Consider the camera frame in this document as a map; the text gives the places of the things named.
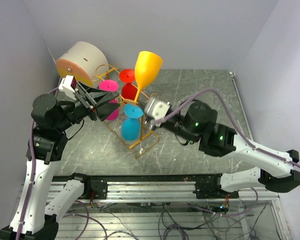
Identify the red plastic wine glass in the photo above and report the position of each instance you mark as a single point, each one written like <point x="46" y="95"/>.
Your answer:
<point x="129" y="90"/>

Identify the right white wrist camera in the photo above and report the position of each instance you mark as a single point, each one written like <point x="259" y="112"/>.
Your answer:
<point x="159" y="107"/>

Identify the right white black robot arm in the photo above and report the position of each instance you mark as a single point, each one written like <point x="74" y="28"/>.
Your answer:
<point x="271" y="169"/>

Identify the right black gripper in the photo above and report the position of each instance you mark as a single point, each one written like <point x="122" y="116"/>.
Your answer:
<point x="148" y="117"/>

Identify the aluminium mounting rail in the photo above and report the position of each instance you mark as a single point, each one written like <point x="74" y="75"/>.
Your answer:
<point x="146" y="192"/>

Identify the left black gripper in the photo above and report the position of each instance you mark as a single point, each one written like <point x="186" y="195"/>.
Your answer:
<point x="103" y="110"/>

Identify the gold wire glass rack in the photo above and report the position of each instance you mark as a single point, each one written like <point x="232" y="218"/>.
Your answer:
<point x="147" y="138"/>

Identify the yellow plastic wine glass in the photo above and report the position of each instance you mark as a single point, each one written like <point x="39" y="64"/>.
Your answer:
<point x="147" y="67"/>

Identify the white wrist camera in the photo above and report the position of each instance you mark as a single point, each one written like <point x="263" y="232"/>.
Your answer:
<point x="159" y="107"/>
<point x="67" y="86"/>

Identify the pink plastic wine glass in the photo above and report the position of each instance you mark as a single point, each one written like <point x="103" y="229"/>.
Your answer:
<point x="110" y="86"/>

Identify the blue plastic wine glass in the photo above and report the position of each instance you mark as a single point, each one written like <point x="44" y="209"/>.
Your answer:
<point x="131" y="126"/>

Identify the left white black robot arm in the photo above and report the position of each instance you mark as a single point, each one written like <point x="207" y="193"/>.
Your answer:
<point x="35" y="217"/>

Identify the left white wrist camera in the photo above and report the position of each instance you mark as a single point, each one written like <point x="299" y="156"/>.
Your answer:
<point x="67" y="86"/>

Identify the round white drawer box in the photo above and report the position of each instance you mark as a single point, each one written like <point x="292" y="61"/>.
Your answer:
<point x="84" y="61"/>

